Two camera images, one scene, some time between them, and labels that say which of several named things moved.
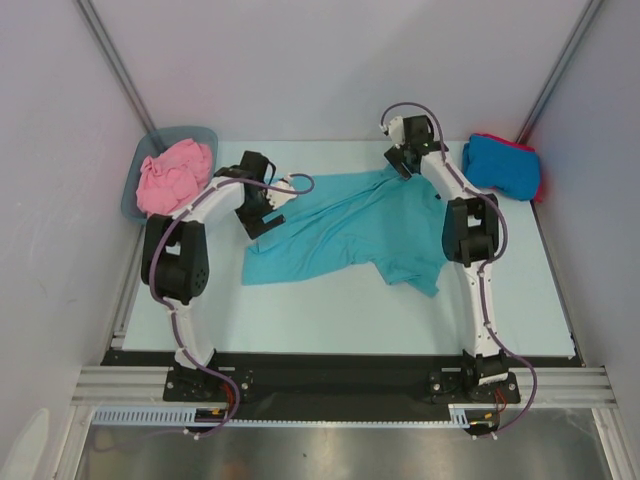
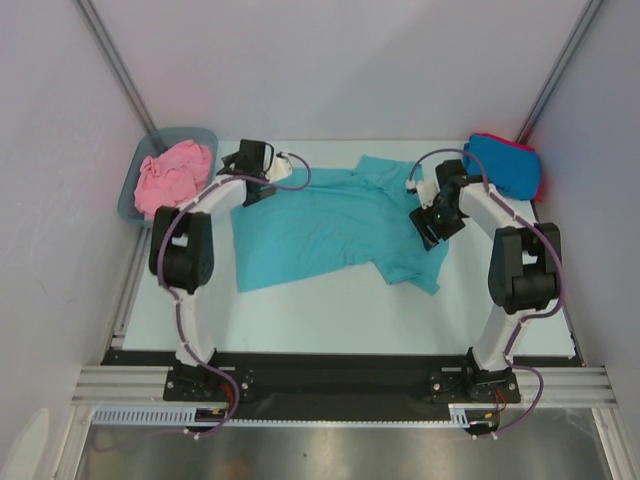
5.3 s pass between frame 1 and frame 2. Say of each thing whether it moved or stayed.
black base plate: stayed
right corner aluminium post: stayed
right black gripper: moved
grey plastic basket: stayed
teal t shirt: moved
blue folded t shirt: stayed
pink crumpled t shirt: stayed
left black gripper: moved
